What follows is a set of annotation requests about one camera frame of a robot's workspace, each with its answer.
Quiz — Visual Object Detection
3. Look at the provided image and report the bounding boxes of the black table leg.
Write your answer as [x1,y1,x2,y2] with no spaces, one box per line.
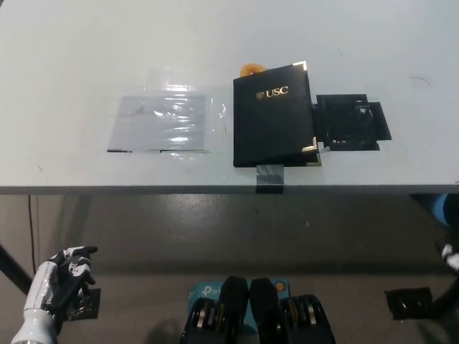
[0,242,36,296]
[427,264,459,320]

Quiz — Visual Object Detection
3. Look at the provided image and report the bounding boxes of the thin black hanging cable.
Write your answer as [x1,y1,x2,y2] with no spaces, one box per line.
[27,194,38,268]

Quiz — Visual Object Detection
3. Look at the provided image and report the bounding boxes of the clear plastic sheet patch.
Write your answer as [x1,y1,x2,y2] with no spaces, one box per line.
[106,82,231,156]

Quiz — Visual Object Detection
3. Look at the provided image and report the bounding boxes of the black USC diary folder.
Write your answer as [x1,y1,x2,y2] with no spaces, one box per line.
[232,61,324,169]

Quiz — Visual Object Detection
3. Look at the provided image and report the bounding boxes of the blue object under desk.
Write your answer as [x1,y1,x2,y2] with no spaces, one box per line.
[431,193,459,227]

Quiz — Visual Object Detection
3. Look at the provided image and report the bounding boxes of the yellow spiky rubber ring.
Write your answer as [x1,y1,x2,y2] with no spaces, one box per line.
[239,63,265,77]

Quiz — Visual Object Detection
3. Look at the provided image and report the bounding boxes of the black robot torso blocks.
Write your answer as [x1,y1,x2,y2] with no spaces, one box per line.
[174,274,337,344]

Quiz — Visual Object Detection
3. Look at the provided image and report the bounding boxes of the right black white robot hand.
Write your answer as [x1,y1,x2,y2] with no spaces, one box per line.
[440,243,459,272]

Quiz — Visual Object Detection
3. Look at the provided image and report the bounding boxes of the teal tp-link box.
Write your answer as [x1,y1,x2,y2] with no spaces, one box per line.
[187,279,290,323]

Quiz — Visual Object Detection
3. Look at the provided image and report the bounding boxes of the grey duct tape strip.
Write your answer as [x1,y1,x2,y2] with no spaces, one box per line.
[255,164,286,195]

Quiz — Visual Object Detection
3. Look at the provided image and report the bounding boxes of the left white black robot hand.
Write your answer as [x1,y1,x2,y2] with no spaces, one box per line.
[22,245,99,333]

